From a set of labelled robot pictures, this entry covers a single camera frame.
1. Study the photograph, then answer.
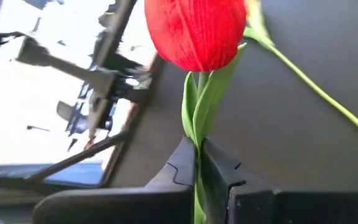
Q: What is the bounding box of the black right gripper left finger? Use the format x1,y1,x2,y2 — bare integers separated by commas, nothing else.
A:
32,138,196,224

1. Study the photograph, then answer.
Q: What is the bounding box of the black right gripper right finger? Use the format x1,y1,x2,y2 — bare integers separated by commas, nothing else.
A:
202,138,358,224

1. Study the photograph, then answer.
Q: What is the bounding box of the red tulip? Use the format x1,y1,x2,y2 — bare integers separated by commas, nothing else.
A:
243,0,358,144
144,0,248,224

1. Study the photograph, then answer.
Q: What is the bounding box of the black table mat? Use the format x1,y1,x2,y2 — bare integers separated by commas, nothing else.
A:
110,0,358,194

